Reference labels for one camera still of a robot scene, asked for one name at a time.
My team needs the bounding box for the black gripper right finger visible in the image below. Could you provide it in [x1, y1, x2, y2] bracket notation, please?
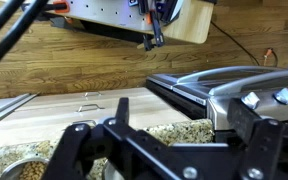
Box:
[227, 98, 288, 180]

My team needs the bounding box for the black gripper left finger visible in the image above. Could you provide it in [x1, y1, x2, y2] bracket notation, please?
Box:
[40, 97, 205, 180]

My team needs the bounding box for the pile of chickpeas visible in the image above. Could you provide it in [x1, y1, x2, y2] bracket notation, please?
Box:
[18, 160, 47, 180]

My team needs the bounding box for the silver steel bowl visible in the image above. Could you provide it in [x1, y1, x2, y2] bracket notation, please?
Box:
[0, 157, 50, 180]
[102, 159, 125, 180]

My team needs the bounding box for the light wooden base cabinet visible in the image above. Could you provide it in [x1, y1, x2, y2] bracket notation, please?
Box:
[0, 87, 192, 151]

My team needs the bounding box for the stainless steel gas stove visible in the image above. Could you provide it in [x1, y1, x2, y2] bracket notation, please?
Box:
[146, 65, 288, 141]

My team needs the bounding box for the grey metal trim strip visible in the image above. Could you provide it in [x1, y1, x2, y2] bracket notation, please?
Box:
[0, 92, 41, 132]

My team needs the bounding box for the white perforated robot cart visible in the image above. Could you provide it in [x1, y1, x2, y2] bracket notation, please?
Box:
[20, 0, 216, 46]

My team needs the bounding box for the black orange bar clamp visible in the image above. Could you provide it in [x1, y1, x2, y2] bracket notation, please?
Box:
[20, 0, 71, 15]
[144, 9, 167, 52]

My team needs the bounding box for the silver drawer handle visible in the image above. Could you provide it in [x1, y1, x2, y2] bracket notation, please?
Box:
[71, 119, 99, 128]
[83, 91, 103, 98]
[76, 103, 106, 113]

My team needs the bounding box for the orange cable plug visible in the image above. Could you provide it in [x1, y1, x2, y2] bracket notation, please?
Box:
[263, 47, 274, 67]

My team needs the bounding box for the thin black floor cable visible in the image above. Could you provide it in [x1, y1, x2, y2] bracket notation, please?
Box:
[210, 20, 261, 67]

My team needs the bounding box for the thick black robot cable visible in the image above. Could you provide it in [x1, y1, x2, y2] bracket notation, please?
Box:
[0, 0, 50, 76]
[0, 0, 27, 46]

